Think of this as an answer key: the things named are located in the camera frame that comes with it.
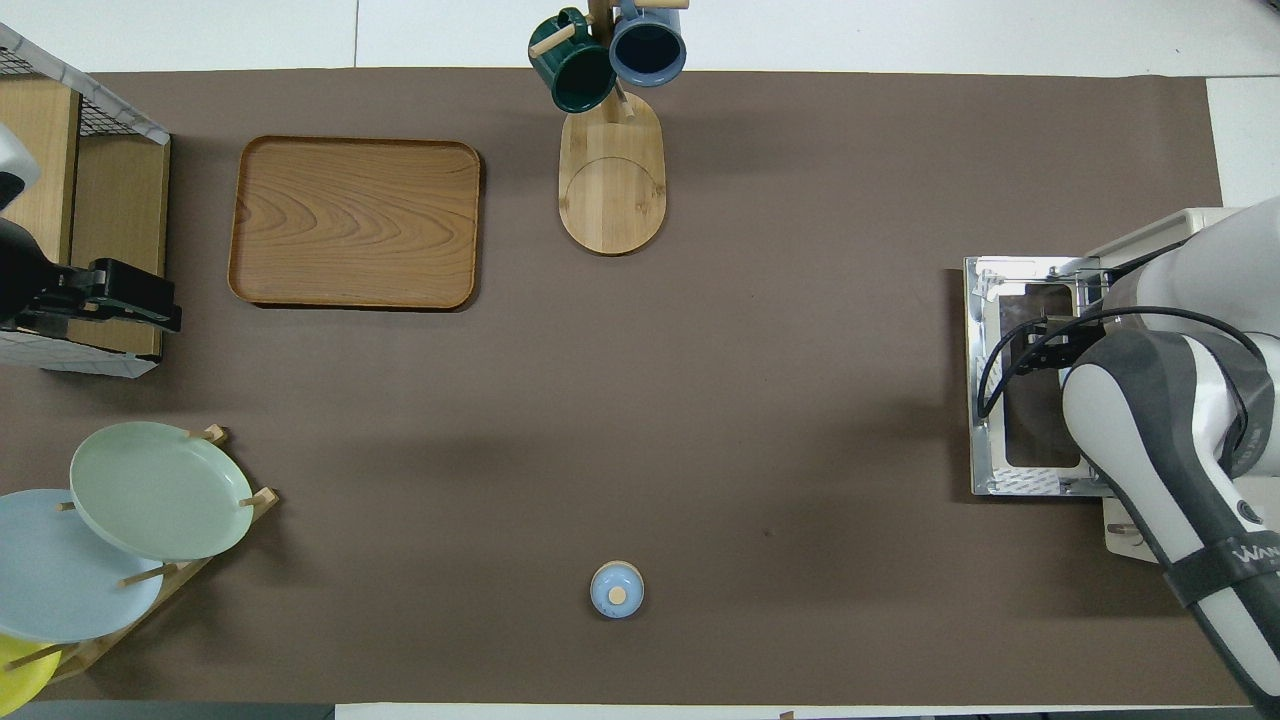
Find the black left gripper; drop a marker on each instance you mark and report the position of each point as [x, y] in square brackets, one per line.
[20, 275]

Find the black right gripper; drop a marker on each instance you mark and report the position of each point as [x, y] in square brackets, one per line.
[1072, 342]

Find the glass oven door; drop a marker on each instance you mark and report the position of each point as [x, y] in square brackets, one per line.
[985, 400]

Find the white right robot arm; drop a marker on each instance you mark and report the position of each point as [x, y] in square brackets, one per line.
[1150, 420]

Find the cream toaster oven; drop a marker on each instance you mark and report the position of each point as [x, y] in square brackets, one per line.
[1140, 240]

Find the silver oven knob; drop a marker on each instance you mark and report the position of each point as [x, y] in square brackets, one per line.
[1122, 527]

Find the pale green plate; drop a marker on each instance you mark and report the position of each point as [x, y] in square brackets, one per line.
[160, 490]

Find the wooden serving tray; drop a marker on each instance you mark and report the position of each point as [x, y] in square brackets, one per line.
[355, 222]

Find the brown table mat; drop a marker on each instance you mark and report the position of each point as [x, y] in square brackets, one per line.
[800, 400]

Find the wooden plate rack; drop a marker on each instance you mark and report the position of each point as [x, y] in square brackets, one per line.
[265, 500]

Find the light blue rack plate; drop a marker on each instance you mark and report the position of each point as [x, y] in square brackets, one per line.
[60, 590]

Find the yellow plate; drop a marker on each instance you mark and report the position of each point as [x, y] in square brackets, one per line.
[20, 680]

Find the wooden mug tree stand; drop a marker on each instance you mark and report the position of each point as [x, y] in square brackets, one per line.
[610, 190]

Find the blue mug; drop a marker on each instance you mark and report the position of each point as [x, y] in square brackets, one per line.
[648, 48]

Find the dark green mug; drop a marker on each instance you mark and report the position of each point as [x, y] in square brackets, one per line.
[580, 75]

